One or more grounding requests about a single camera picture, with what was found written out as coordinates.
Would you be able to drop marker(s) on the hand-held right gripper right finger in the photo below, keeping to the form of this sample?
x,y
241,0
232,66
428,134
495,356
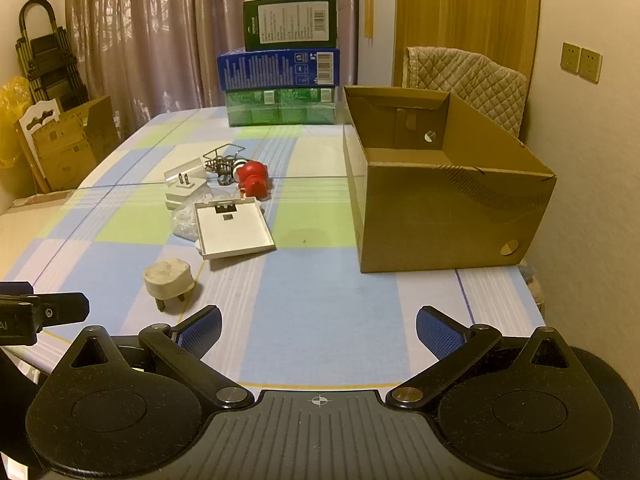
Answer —
x,y
440,332

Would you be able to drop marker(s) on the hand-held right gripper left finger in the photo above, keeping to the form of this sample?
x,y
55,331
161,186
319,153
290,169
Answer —
x,y
199,331

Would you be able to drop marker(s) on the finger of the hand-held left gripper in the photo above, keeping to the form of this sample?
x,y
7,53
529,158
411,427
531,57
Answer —
x,y
60,309

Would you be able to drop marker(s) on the cream wall plug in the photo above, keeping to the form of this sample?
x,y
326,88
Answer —
x,y
167,280

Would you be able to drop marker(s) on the brown cardboard box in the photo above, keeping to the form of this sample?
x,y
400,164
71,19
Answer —
x,y
440,220

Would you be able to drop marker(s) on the red toy figure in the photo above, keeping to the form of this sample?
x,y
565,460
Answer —
x,y
252,177

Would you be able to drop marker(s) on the green white tape roll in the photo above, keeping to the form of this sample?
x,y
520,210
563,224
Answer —
x,y
238,161

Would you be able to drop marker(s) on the white flat square box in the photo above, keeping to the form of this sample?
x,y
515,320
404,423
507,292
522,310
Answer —
x,y
232,232

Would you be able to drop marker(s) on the clear plastic bag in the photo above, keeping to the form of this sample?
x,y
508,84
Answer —
x,y
184,222

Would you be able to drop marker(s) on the checked tablecloth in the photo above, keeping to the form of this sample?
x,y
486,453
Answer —
x,y
320,310

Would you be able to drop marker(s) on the white charger block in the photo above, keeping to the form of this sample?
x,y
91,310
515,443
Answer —
x,y
187,200

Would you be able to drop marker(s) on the cream cutout cardboard sheet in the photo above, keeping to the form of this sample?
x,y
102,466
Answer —
x,y
55,150

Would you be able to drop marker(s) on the brown cardboard carton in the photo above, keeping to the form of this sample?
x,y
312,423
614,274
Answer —
x,y
102,125

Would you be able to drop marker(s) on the yellow plastic bag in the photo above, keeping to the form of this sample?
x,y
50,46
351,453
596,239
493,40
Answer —
x,y
12,110

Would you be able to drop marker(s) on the light green wrapped carton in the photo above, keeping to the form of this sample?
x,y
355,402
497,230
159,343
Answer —
x,y
280,107

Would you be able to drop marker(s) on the black folding hand cart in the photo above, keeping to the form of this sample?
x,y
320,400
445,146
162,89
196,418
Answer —
x,y
47,60

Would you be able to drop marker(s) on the beige quilted chair cover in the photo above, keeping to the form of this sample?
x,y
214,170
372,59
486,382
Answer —
x,y
475,80

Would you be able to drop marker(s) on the blue carton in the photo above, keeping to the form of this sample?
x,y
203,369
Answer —
x,y
270,72

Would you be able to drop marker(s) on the brown curtain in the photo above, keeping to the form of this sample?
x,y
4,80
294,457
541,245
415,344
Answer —
x,y
150,35

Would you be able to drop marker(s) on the dark green carton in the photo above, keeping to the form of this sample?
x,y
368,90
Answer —
x,y
290,22

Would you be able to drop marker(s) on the wooden door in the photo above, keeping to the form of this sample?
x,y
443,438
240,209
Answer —
x,y
450,10

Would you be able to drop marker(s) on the beige wall socket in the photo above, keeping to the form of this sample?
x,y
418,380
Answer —
x,y
591,65
570,57

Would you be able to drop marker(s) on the yellow wall strip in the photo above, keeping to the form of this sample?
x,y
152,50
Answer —
x,y
369,12

